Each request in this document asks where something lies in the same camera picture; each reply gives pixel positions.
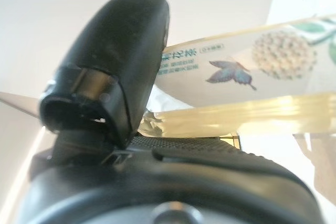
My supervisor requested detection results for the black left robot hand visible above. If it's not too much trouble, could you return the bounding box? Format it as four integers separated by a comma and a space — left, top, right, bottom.
15, 0, 324, 224

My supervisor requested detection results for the butterfly label tea bottle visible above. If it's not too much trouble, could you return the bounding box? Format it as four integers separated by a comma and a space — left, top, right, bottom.
136, 14, 336, 137

